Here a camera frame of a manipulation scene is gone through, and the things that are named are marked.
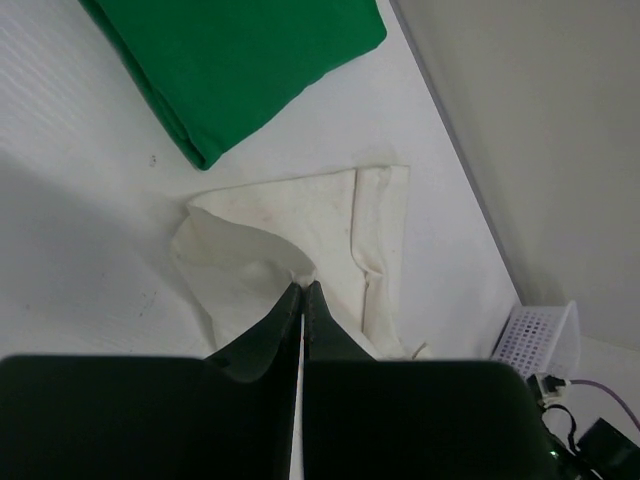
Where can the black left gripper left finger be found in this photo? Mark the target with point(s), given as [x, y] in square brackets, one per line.
[227, 416]

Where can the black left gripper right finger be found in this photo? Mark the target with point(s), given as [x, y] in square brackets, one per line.
[364, 418]

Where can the white t shirt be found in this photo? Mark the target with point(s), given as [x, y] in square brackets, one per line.
[240, 248]

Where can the green t shirt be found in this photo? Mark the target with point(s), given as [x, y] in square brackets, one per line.
[215, 72]

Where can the white plastic basket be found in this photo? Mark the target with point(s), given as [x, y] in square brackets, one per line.
[541, 339]

